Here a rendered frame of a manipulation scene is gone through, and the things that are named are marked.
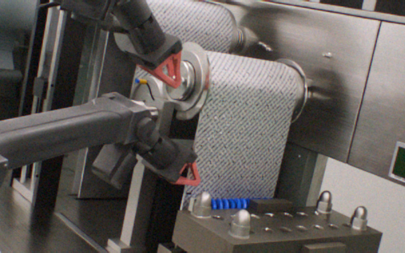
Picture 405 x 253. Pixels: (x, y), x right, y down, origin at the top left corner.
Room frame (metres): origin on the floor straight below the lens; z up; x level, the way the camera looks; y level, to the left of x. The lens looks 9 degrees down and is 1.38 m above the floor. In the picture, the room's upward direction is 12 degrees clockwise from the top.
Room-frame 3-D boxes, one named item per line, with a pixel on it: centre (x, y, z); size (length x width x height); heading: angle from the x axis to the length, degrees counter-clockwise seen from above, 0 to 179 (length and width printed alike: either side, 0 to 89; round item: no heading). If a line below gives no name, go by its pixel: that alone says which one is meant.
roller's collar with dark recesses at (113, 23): (1.43, 0.23, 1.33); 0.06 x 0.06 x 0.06; 40
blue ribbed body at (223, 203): (1.27, -0.09, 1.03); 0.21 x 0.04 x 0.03; 130
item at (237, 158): (1.28, -0.08, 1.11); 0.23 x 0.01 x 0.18; 130
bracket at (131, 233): (1.26, 0.11, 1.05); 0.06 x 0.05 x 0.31; 130
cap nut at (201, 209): (1.15, -0.02, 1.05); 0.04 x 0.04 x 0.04
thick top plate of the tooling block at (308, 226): (1.22, -0.19, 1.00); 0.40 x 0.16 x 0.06; 130
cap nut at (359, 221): (1.29, -0.34, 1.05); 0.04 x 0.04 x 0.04
